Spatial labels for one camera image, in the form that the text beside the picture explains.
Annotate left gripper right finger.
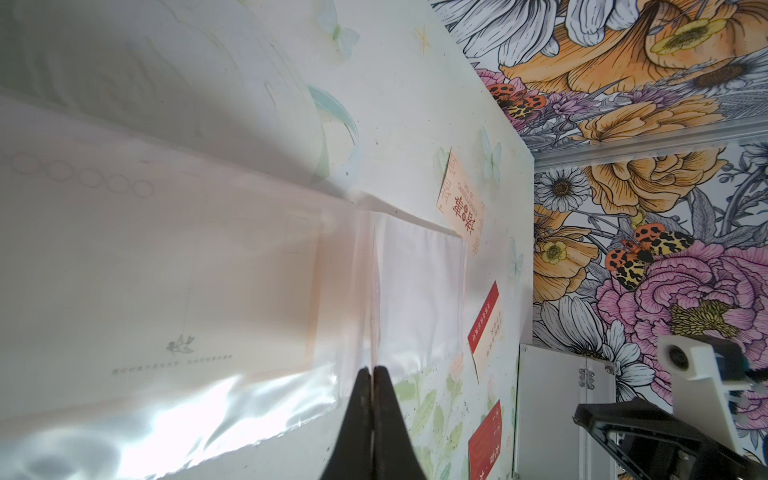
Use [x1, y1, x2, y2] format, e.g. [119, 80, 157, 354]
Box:
[372, 366, 425, 480]

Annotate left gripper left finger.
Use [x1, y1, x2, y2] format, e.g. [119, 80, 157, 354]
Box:
[320, 368, 374, 480]

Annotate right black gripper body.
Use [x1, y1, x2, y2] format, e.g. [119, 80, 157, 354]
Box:
[573, 398, 767, 480]

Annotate pink elephant photo album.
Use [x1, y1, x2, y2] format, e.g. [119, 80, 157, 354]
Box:
[1, 98, 466, 479]

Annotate red card gold characters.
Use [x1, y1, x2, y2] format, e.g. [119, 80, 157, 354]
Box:
[468, 401, 503, 480]

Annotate silver aluminium case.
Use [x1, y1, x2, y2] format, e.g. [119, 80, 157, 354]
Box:
[513, 345, 617, 480]

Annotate red and pink card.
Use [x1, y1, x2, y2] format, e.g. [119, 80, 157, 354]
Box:
[467, 282, 503, 383]

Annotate pale card red characters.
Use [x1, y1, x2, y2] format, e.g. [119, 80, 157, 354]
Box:
[436, 151, 486, 255]

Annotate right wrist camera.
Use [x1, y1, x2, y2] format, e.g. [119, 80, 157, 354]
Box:
[657, 335, 752, 455]

